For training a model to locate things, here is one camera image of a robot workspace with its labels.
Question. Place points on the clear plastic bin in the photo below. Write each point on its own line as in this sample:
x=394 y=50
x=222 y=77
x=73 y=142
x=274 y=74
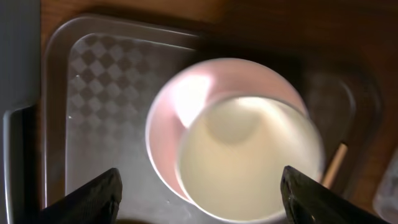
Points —
x=385 y=199

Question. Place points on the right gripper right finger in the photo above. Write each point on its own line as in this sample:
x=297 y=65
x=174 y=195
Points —
x=308 y=202

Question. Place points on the cream plastic cup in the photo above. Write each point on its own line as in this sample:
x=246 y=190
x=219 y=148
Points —
x=231 y=159

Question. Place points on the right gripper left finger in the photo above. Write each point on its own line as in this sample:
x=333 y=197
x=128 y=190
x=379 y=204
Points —
x=95 y=202

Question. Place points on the left wooden chopstick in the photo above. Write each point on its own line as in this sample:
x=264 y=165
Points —
x=335 y=164

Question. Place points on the dark brown serving tray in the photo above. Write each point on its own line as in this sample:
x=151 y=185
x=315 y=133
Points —
x=102 y=73

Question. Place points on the grey plastic dishwasher rack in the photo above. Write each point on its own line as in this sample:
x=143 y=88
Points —
x=20 y=89

